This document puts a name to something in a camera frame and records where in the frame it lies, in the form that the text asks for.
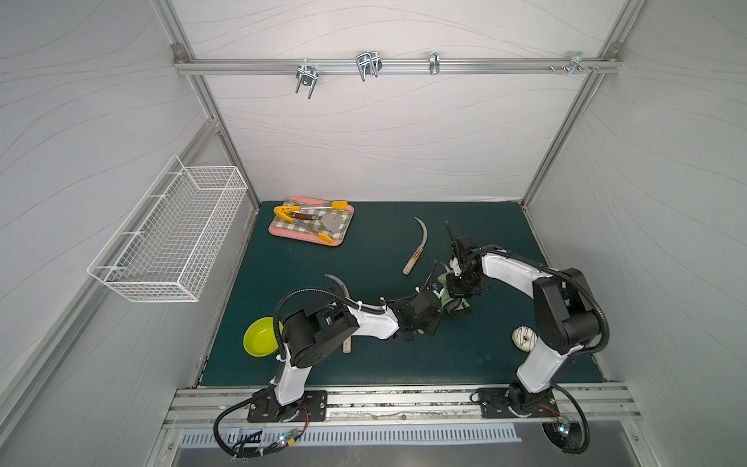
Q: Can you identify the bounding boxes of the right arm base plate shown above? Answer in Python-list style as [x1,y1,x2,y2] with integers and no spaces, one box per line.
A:
[471,383,559,420]

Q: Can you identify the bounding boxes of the small metal hook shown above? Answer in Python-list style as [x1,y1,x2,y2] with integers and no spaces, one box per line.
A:
[429,52,441,76]

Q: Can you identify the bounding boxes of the left metal hook clamp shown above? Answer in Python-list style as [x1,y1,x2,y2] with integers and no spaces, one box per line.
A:
[295,63,319,99]

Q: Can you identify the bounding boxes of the aluminium top rail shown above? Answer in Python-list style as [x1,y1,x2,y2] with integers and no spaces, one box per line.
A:
[175,56,624,76]

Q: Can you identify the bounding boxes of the lime green bowl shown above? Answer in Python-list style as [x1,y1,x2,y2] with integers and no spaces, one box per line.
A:
[242,317,279,358]

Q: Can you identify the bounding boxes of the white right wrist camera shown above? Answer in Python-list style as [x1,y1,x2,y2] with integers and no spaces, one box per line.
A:
[449,257,462,277]

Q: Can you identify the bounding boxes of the right black cable bundle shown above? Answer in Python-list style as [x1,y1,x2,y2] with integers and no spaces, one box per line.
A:
[541,384,591,455]

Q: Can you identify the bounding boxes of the green and black rag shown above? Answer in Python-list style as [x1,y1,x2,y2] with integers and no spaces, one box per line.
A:
[437,272,473,317]

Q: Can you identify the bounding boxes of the green checkered cloth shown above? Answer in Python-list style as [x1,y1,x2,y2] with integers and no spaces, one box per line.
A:
[273,199,355,242]

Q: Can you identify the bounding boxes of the pink plastic tray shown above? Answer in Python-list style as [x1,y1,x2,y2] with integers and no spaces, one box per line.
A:
[267,195,355,247]

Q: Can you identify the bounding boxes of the right metal hook bracket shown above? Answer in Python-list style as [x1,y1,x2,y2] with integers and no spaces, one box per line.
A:
[549,53,601,76]

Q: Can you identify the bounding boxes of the small sickle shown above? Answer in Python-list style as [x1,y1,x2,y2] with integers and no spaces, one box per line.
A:
[402,217,428,276]
[325,274,352,354]

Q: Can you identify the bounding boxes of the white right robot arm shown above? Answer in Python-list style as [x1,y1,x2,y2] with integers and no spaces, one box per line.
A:
[445,226,610,397]

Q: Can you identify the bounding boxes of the left black cable bundle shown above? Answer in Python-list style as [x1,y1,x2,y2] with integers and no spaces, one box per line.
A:
[212,390,310,459]

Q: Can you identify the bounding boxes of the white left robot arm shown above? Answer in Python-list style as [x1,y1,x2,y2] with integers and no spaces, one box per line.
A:
[270,287,445,407]

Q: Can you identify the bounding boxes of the wooden-handled steel spatula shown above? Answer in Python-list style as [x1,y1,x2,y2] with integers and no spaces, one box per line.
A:
[290,211,345,234]

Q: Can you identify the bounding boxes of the middle metal hook clamp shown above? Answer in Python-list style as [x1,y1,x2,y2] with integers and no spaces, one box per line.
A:
[355,52,382,82]

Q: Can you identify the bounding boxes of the white wire basket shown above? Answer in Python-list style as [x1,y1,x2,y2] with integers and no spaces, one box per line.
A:
[88,155,247,304]

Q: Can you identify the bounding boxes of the yellow-tipped steel tongs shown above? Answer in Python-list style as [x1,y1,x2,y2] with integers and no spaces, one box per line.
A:
[274,200,352,245]

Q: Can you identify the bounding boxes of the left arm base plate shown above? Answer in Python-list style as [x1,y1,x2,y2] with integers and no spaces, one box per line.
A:
[247,387,329,423]

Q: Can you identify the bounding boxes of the black cable bundle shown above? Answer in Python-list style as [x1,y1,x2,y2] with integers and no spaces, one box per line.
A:
[541,384,591,455]
[212,390,310,459]

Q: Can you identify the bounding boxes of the metal hook clamp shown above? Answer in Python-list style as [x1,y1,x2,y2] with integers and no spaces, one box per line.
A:
[355,52,382,82]
[295,63,319,99]

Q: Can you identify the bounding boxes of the white frosted donut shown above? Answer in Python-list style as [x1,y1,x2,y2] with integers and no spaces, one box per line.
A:
[512,326,538,353]

